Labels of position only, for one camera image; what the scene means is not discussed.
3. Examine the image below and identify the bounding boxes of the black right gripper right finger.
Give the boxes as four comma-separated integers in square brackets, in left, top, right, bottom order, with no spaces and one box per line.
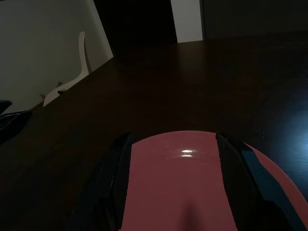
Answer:
[216,131,301,231]

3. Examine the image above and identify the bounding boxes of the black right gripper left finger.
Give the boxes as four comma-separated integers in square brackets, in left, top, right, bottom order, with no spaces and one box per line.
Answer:
[68,131,134,231]

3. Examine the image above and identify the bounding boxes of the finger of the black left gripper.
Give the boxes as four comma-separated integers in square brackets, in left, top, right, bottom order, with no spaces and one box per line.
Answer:
[0,100,13,114]
[0,110,32,145]

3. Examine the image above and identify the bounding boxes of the pink round plate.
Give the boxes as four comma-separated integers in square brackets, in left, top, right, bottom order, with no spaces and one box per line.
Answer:
[121,130,308,231]

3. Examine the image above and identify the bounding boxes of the white plastic chair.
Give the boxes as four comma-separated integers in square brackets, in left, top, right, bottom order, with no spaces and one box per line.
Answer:
[43,31,85,107]

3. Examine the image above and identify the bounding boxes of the dark wooden dining table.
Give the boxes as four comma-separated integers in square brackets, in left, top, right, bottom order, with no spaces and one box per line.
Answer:
[0,31,308,231]

